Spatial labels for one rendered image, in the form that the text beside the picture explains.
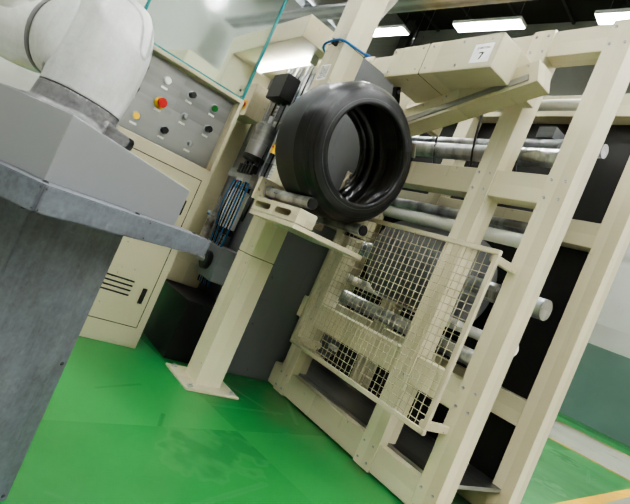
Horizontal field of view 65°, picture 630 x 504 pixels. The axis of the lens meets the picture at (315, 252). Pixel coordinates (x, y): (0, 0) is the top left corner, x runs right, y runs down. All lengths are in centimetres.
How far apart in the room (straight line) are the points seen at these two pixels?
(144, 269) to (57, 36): 148
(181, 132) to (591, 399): 932
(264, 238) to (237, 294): 27
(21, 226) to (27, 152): 14
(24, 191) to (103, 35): 39
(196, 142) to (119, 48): 143
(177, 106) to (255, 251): 74
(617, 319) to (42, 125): 1036
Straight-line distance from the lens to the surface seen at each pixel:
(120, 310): 242
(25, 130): 86
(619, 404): 1053
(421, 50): 242
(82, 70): 102
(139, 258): 237
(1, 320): 98
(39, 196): 74
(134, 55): 105
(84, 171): 86
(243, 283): 222
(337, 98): 192
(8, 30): 115
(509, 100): 222
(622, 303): 1077
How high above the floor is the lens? 69
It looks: 1 degrees up
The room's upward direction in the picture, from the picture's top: 24 degrees clockwise
